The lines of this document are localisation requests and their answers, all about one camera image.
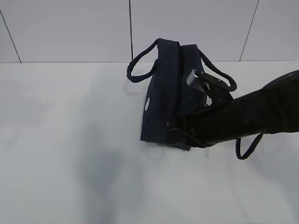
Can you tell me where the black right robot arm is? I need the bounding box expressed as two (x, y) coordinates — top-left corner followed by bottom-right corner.
(166, 70), (299, 148)

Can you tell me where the dark navy lunch bag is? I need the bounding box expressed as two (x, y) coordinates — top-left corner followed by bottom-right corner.
(127, 38), (237, 151)

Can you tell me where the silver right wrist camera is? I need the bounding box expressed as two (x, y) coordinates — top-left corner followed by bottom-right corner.
(186, 70), (209, 93)

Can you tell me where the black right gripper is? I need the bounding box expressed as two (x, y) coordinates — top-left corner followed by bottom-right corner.
(166, 99), (233, 148)

